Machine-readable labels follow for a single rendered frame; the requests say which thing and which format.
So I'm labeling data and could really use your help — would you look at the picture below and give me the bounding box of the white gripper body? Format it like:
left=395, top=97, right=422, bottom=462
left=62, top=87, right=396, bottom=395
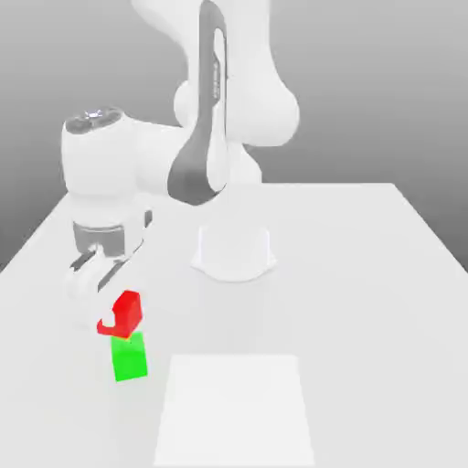
left=61, top=248, right=130, bottom=305

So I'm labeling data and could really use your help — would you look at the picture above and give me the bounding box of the small red cube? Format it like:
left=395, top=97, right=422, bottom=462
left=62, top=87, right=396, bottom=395
left=96, top=290, right=144, bottom=340

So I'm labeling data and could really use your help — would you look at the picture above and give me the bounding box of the small green cube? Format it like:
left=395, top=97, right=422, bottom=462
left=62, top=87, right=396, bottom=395
left=110, top=331, right=149, bottom=383

